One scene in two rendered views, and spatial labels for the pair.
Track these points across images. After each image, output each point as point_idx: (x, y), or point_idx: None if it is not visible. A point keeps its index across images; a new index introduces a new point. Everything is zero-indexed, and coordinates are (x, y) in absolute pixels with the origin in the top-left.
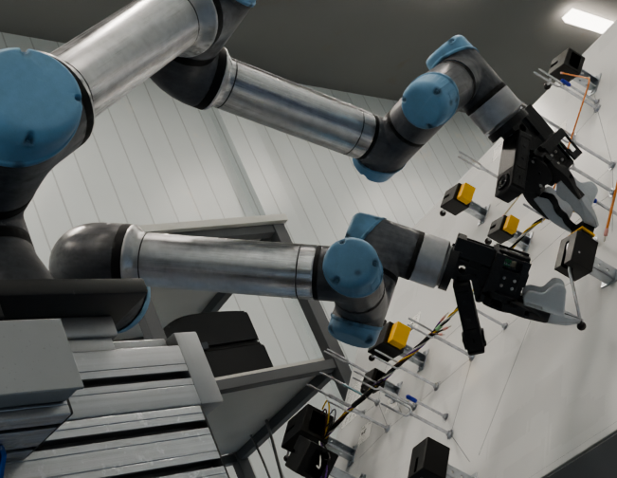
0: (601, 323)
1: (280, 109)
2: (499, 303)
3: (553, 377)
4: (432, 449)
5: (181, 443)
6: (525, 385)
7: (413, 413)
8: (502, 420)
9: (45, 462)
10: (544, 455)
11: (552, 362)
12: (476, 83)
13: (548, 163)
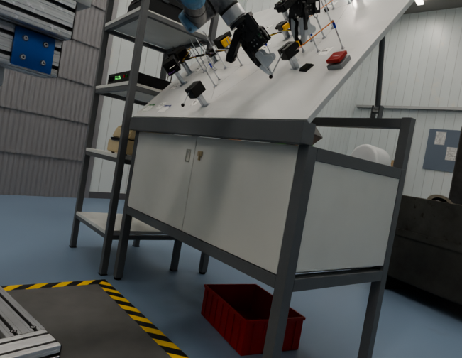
0: (279, 81)
1: None
2: (246, 48)
3: (252, 89)
4: (199, 85)
5: (55, 11)
6: (244, 85)
7: (213, 72)
8: (229, 91)
9: None
10: (228, 111)
11: (256, 83)
12: None
13: (303, 7)
